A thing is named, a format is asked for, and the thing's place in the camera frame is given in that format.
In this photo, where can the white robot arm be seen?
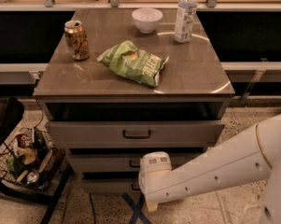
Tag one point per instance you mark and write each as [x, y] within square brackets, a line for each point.
[250, 156]

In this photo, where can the grey top drawer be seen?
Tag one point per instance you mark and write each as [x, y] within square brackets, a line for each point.
[134, 134]

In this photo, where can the grey drawer cabinet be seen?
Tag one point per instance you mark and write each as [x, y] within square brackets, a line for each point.
[193, 85]

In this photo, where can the blue tape cross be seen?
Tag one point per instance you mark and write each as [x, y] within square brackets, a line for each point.
[136, 207]

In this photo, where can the green chip bag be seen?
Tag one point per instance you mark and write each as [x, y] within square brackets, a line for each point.
[128, 61]

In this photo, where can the white bowl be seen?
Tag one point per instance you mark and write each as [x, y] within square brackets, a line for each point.
[146, 19]

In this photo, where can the gold soda can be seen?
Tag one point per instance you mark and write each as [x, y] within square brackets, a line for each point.
[76, 40]

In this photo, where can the clear plastic water bottle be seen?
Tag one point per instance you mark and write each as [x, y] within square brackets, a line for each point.
[185, 16]

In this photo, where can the black wire basket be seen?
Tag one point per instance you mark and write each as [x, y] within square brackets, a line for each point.
[30, 159]

